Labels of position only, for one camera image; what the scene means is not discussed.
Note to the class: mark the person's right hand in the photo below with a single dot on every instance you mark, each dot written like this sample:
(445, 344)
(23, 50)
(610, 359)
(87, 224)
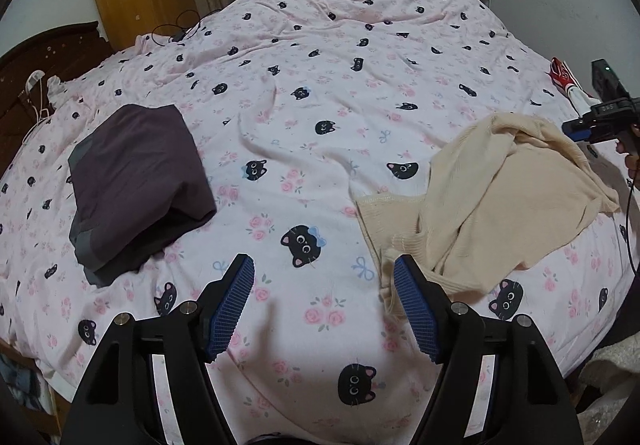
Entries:
(628, 149)

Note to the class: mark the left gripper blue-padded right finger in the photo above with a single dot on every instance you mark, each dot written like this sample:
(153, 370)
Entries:
(528, 403)

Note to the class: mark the pink cat-print bed cover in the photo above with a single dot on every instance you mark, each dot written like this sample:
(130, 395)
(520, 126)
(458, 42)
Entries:
(296, 107)

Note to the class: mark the dark purple folded garment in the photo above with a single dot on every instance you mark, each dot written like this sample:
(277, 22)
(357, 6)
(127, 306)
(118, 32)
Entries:
(139, 185)

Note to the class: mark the red and white jersey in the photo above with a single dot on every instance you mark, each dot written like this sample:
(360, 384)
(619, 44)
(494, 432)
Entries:
(565, 81)

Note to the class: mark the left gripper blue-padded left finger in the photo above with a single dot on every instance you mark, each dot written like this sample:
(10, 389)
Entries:
(116, 402)

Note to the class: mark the dark wooden headboard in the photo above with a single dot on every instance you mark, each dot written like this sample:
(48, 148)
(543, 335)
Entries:
(66, 52)

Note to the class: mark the beige knit sweater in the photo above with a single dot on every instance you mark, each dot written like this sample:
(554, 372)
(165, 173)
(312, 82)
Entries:
(507, 192)

